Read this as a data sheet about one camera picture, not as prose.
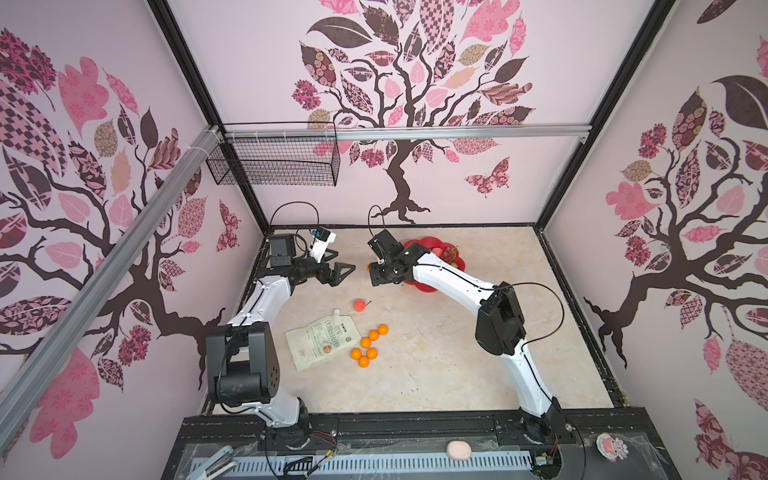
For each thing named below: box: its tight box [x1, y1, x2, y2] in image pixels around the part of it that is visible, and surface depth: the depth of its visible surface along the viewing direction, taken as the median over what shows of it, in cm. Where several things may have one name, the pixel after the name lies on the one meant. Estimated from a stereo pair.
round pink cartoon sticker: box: [596, 432, 629, 462], surface depth 71 cm
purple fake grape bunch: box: [443, 245, 459, 264], surface depth 106 cm
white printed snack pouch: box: [285, 308, 362, 371], surface depth 91 cm
